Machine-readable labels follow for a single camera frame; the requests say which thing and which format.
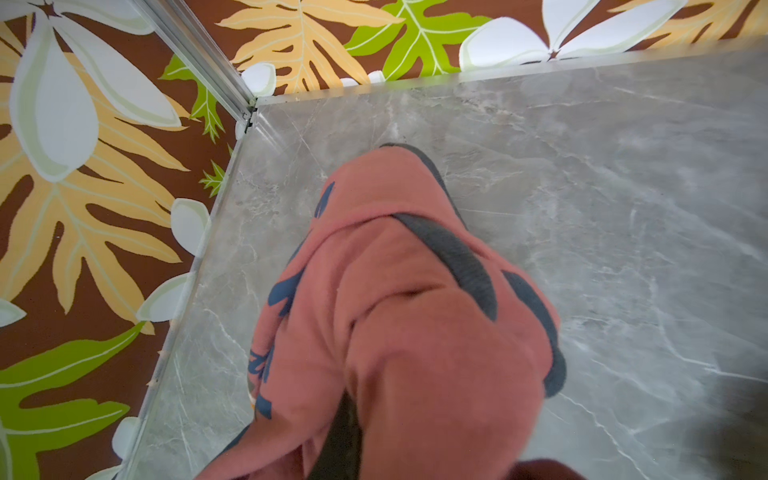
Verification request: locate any pink hoodie with blue print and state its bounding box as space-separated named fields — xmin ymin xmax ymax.
xmin=201 ymin=143 xmax=576 ymax=479

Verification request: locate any aluminium frame post left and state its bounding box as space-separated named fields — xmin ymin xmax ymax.
xmin=133 ymin=0 xmax=255 ymax=123

